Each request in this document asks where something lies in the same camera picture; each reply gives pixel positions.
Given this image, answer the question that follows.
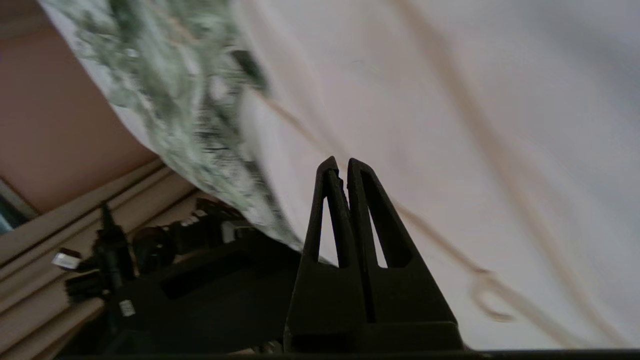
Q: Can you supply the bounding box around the beige wooden bed frame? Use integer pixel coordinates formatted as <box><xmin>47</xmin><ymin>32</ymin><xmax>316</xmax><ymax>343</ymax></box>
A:
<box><xmin>0</xmin><ymin>159</ymin><xmax>211</xmax><ymax>360</ymax></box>

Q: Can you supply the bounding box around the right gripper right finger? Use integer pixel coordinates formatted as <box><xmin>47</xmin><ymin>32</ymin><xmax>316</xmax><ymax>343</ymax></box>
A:
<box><xmin>347</xmin><ymin>158</ymin><xmax>464</xmax><ymax>352</ymax></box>

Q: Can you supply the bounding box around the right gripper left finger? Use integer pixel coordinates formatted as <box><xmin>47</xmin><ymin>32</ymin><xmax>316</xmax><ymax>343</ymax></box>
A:
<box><xmin>283</xmin><ymin>156</ymin><xmax>375</xmax><ymax>352</ymax></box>

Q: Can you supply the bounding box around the green white patterned shirt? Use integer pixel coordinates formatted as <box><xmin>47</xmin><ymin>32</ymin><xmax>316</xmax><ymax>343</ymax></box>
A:
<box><xmin>37</xmin><ymin>0</ymin><xmax>307</xmax><ymax>252</ymax></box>

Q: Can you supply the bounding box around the white bed sheet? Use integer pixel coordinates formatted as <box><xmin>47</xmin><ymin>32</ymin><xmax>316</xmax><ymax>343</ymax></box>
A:
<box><xmin>230</xmin><ymin>0</ymin><xmax>640</xmax><ymax>351</ymax></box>

